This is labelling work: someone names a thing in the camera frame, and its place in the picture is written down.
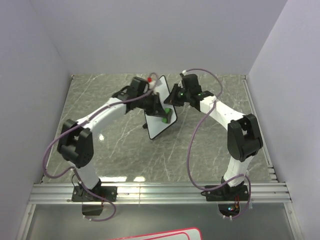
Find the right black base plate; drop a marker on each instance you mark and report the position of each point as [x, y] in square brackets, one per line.
[215, 193]

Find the green whiteboard eraser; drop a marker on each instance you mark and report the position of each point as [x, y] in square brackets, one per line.
[168, 114]

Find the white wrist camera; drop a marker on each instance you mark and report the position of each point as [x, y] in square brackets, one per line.
[182, 74]
[153, 81]

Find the aluminium mounting rail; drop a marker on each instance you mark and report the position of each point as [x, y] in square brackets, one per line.
[154, 193]

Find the pink bordered white board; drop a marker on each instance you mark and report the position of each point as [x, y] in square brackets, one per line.
[191, 233]

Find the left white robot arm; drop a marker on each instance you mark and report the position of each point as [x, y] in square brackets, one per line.
[76, 144]

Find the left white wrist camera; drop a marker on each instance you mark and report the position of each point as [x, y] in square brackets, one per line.
[153, 81]

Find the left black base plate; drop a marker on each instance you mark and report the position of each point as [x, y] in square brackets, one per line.
[81, 195]

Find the small white whiteboard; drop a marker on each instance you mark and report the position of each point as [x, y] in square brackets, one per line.
[153, 124]

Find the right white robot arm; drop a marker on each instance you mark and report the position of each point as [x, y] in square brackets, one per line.
[244, 139]

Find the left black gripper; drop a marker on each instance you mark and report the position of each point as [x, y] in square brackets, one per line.
[156, 108]

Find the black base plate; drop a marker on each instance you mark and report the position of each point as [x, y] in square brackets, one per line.
[215, 193]
[81, 195]

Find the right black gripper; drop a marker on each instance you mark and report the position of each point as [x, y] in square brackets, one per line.
[171, 99]

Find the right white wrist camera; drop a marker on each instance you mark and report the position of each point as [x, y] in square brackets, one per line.
[182, 74]

